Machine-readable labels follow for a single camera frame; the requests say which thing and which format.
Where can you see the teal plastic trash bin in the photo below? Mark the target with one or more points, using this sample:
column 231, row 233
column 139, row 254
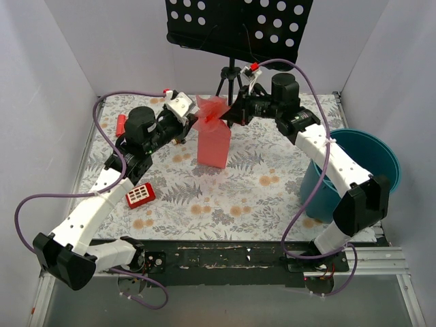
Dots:
column 370, row 153

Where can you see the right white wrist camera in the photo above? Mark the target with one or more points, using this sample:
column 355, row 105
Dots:
column 251, row 73

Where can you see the red plastic trash bag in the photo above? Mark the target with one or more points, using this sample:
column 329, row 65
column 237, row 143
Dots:
column 213, row 133

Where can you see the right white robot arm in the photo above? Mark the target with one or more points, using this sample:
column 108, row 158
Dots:
column 364, row 196

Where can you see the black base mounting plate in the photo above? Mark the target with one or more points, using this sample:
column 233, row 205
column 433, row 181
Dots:
column 193, row 263

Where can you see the floral patterned table mat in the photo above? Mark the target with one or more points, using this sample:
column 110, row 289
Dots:
column 255, row 197

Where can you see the red trash bag roll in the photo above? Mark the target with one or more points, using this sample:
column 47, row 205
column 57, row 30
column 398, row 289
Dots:
column 120, row 125

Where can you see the aluminium frame rail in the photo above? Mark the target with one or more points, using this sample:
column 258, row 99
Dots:
column 363, row 261

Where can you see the red white grid box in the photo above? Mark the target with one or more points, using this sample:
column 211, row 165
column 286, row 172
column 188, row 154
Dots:
column 140, row 195

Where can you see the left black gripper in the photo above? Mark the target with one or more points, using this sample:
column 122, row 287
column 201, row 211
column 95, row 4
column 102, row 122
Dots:
column 186, row 125

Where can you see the black perforated music stand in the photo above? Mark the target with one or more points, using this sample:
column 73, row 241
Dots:
column 222, row 36

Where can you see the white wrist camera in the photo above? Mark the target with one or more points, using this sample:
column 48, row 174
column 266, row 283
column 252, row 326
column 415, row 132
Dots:
column 179, row 104
column 251, row 73

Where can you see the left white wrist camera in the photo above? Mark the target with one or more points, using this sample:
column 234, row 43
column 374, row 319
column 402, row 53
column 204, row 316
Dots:
column 179, row 104

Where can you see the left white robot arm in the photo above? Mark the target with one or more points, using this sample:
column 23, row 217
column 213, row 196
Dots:
column 67, row 253

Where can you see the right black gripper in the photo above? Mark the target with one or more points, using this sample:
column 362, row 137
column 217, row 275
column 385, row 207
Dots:
column 243, row 109

